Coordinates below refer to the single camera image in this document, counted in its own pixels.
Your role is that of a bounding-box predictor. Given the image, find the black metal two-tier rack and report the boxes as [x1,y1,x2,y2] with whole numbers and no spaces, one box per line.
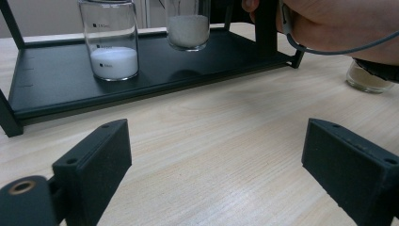
[0,0,306,138]

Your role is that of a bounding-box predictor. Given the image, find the white-lid jar with brown powder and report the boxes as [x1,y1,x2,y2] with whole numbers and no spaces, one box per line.
[345,59,397,95]

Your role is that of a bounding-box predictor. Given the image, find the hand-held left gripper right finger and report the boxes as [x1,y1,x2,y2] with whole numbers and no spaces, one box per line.
[301,117,399,226]

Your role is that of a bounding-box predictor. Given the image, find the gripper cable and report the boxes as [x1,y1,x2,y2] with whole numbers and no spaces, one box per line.
[279,0,399,57]

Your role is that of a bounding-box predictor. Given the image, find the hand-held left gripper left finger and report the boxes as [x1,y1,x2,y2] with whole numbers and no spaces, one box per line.
[51,118,133,226]

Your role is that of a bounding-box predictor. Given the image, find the beige cabinet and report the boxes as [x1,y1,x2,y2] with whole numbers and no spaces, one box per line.
[0,0,168,40]

